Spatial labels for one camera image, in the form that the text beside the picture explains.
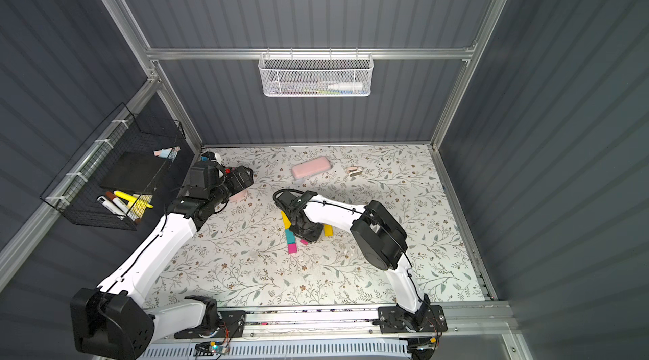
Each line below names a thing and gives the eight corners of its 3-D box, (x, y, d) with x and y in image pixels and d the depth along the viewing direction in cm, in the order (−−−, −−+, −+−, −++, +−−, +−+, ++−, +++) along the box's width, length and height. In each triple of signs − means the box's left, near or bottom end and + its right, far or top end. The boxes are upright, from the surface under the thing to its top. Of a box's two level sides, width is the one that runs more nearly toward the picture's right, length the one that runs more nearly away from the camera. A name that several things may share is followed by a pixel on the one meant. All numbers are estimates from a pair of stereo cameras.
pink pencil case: (293, 180, 110) (292, 176, 108) (290, 170, 114) (289, 166, 111) (331, 168, 114) (331, 164, 112) (326, 159, 118) (326, 155, 115)
